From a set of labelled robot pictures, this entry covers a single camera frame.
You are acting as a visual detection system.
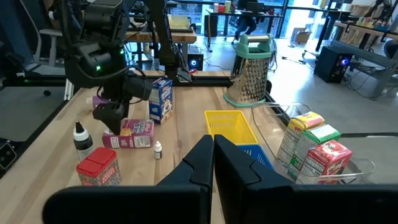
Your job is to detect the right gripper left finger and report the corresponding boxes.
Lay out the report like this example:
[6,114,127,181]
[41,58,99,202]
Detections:
[42,134,215,224]

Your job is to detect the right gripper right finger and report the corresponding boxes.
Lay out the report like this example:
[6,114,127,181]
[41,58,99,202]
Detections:
[214,134,398,224]

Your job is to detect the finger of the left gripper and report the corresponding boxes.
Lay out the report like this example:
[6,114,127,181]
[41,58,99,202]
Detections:
[93,104,125,135]

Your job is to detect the purple label spice jar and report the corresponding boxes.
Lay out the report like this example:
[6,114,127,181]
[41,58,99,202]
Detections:
[86,95,109,110]

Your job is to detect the purple Raisin Bran cereal box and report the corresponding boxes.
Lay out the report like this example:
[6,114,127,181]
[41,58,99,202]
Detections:
[101,118,155,149]

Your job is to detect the blue Frosted Flakes cereal box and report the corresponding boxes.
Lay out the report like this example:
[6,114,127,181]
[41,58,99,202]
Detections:
[148,77,174,125]

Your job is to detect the yellow Corn Pops cereal box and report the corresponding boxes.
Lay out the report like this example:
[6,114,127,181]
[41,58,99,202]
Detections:
[276,111,326,165]

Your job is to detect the green cereal box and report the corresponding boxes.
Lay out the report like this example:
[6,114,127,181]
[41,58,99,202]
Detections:
[287,124,342,180]

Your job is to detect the red cereal box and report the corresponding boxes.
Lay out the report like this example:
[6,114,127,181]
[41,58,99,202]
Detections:
[295,139,354,185]

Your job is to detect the tall black food colouring bottle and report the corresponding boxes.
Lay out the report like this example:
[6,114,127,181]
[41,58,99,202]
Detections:
[73,121,95,162]

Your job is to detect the blue plastic basket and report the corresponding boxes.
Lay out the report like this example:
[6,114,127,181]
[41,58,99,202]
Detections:
[238,144,275,171]

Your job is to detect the small white cap dropper bottle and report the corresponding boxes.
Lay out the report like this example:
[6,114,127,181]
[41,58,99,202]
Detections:
[153,141,163,161]

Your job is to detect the silver aluminium extrusion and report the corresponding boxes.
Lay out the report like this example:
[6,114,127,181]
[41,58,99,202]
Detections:
[63,79,75,101]

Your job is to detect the red cube block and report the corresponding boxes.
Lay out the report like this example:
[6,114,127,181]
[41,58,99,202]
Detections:
[76,147,122,187]

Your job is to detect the yellow plastic basket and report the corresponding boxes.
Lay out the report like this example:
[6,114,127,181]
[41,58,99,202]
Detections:
[204,110,259,146]

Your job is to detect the wooden workbench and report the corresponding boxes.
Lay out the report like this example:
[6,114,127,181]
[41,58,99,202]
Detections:
[124,26,198,71]

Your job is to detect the white office chair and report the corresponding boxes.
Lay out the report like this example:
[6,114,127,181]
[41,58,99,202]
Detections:
[32,27,66,68]

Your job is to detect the clear plastic bin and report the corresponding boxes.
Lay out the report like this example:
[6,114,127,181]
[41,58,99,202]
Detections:
[250,101,377,185]

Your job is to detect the person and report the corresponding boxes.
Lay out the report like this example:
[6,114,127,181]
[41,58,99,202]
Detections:
[234,0,259,41]

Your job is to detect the black computer tower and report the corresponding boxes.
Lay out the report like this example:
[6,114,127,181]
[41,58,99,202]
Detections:
[313,45,354,84]

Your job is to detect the black desk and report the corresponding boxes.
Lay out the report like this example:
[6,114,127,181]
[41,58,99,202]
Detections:
[205,7,285,47]

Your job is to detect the cardboard box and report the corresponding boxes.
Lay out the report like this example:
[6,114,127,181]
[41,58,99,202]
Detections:
[290,27,313,44]

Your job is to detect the computer tower blue ring light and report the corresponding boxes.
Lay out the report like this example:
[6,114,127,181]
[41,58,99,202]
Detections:
[187,52,205,72]

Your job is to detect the black table-level camera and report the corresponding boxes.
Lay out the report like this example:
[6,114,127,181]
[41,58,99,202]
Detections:
[0,140,17,170]

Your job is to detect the metal grater green handle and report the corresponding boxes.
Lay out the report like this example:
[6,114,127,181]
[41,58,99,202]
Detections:
[223,33,274,108]

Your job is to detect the grey metal desk frame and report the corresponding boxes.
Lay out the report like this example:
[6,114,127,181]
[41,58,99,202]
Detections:
[315,18,398,99]

